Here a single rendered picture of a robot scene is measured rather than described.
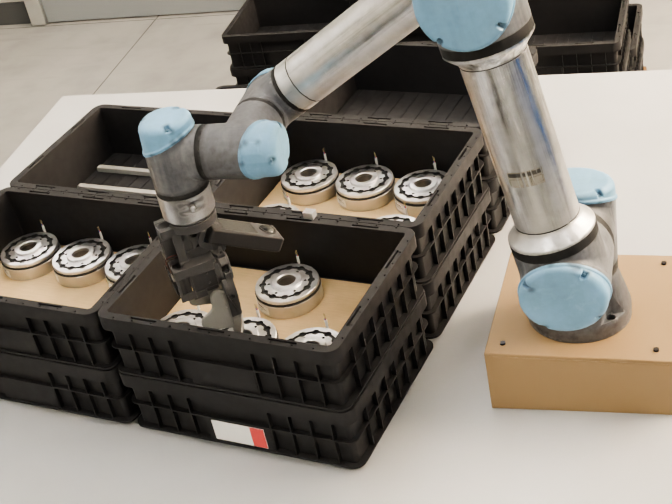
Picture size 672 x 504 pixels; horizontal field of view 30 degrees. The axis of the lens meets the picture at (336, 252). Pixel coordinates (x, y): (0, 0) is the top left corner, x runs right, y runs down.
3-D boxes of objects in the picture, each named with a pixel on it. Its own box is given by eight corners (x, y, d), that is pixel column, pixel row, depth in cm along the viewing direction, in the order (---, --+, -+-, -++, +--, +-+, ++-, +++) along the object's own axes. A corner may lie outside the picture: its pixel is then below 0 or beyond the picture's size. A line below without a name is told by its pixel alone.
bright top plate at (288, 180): (348, 166, 221) (347, 163, 221) (317, 196, 215) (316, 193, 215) (302, 158, 227) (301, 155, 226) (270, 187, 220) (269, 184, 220)
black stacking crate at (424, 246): (492, 189, 215) (484, 131, 209) (429, 291, 194) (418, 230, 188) (290, 171, 233) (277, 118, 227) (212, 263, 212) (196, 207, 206)
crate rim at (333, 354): (420, 241, 189) (418, 228, 188) (337, 368, 168) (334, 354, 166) (197, 217, 207) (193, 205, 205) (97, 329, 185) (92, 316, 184)
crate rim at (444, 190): (486, 140, 210) (485, 127, 209) (420, 241, 189) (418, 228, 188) (279, 126, 228) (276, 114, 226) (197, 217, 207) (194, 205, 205)
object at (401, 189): (462, 174, 212) (461, 171, 212) (440, 206, 205) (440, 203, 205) (407, 169, 217) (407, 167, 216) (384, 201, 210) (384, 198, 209)
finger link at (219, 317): (209, 350, 184) (190, 294, 180) (246, 335, 185) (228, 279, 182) (213, 357, 181) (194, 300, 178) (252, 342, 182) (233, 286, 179)
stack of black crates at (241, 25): (388, 85, 402) (371, -14, 384) (367, 132, 379) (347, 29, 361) (272, 90, 415) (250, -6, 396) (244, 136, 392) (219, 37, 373)
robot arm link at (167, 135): (184, 130, 162) (124, 133, 164) (204, 201, 168) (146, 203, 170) (203, 100, 168) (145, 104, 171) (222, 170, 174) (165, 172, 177)
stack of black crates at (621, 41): (637, 141, 347) (629, -10, 322) (629, 201, 324) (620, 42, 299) (494, 145, 359) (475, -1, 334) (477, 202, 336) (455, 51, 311)
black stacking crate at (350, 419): (439, 347, 200) (428, 287, 194) (363, 478, 179) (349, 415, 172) (225, 315, 218) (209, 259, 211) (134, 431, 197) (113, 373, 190)
